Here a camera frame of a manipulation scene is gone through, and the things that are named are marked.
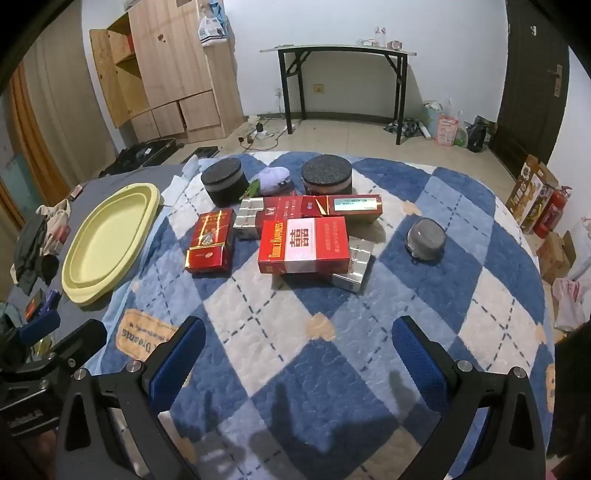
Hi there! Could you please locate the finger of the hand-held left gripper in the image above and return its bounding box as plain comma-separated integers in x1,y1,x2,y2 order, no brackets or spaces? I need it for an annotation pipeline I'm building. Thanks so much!
0,313,62,365
44,319,108,372

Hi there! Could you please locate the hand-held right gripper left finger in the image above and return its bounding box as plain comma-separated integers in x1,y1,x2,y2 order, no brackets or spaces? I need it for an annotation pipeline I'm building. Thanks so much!
54,316,206,480

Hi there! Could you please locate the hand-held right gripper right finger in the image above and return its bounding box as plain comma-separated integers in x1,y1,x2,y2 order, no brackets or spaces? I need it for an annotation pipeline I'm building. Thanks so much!
392,316,548,480

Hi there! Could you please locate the yellow plastic basin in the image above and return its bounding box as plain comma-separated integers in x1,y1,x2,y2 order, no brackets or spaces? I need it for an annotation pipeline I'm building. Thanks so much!
61,183,161,306

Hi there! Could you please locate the silver cigarette box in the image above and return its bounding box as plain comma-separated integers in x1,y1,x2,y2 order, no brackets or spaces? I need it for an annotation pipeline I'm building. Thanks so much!
331,235,376,294
232,196,266,240

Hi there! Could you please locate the red box gold print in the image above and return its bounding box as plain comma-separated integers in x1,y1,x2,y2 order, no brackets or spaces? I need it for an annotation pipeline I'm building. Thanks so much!
185,208,237,274

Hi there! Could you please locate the red and white carton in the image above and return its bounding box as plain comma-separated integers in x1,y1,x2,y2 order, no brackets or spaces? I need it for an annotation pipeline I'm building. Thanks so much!
257,216,348,275

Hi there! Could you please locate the red box gold side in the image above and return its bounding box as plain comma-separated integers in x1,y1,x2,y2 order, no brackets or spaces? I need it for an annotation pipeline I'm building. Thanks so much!
301,194,384,225

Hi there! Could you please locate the black foam cylinder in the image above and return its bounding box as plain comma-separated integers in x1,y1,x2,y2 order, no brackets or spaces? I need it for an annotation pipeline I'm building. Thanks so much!
300,154,352,196
201,158,244,208

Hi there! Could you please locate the dark red carton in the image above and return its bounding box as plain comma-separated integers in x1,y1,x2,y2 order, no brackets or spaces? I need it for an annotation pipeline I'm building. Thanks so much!
261,195,305,223

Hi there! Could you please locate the purple plush toy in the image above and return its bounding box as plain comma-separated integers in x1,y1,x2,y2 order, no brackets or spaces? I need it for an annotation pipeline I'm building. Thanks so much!
255,167,291,192

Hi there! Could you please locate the dark box orange print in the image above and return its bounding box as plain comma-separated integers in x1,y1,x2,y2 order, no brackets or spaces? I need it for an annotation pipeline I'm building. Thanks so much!
25,295,47,322

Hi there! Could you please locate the blue tube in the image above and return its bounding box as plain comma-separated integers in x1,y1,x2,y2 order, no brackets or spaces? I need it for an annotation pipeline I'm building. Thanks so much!
39,291,62,317

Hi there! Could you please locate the dark green clothing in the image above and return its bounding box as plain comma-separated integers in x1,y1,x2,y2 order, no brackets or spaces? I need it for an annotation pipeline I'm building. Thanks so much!
11,215,61,296

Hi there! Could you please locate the beige clothing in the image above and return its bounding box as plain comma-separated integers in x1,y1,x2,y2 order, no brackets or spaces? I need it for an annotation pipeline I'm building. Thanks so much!
36,198,72,245

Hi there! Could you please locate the blue checked fleece blanket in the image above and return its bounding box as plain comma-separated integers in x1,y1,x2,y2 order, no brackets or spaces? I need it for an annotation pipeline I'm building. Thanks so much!
85,151,557,480

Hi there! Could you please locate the grey bed sheet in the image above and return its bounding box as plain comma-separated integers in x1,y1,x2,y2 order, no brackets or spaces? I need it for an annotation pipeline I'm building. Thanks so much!
0,161,195,370

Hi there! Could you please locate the white plastic bag red print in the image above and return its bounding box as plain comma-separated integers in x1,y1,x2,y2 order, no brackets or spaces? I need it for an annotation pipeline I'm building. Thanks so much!
551,277,591,330

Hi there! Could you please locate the brown cardboard box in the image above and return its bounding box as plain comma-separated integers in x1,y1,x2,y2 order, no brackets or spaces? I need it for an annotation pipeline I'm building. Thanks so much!
536,231,578,284

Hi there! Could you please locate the light blue towel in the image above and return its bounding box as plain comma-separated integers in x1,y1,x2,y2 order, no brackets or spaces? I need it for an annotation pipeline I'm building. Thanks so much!
159,174,195,207

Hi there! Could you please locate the black open suitcase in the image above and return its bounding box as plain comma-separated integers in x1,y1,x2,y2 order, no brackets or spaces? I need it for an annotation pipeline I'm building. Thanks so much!
99,137,178,178

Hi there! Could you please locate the orange curtain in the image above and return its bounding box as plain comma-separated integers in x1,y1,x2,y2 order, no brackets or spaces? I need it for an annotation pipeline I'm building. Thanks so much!
7,65,70,208

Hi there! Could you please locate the red fire extinguisher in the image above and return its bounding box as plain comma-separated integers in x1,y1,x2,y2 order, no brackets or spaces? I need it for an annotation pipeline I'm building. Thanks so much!
533,185,572,239

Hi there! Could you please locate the printed cardboard box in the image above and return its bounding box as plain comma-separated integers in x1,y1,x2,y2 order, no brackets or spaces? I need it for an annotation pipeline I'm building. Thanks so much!
505,154,559,227

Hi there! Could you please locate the black floor tray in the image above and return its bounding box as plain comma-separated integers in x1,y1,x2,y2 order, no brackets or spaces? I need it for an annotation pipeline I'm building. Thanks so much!
185,145,220,162

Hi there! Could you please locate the pink plastic bag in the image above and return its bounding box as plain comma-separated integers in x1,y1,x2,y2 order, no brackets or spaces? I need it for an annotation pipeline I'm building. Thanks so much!
436,113,460,147

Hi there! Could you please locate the black bag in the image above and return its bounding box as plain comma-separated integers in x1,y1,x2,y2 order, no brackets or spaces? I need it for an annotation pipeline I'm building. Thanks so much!
466,115,497,153

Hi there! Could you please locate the checked dark cloth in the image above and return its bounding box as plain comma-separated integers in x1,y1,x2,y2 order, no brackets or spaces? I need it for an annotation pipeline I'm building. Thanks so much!
383,117,428,138

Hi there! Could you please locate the beige curtain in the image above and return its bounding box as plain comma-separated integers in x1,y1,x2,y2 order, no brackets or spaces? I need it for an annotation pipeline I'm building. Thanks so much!
18,0,116,185

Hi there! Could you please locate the wooden wardrobe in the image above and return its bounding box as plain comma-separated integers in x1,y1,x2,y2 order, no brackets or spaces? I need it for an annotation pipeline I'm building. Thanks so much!
89,0,244,144

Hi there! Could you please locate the dark brown door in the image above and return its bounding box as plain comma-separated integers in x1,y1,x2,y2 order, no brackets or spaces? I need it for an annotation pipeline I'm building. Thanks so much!
488,0,571,178

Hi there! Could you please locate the black folding table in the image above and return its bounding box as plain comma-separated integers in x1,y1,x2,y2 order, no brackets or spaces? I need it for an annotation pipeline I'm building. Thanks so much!
260,45,417,146

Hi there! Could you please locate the white hanging bag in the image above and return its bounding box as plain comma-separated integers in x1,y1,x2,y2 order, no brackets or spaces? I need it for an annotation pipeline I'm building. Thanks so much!
198,0,230,48

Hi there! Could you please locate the power strip with cables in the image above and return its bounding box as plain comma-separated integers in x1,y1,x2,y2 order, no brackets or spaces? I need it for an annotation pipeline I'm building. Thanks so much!
238,117,296,149

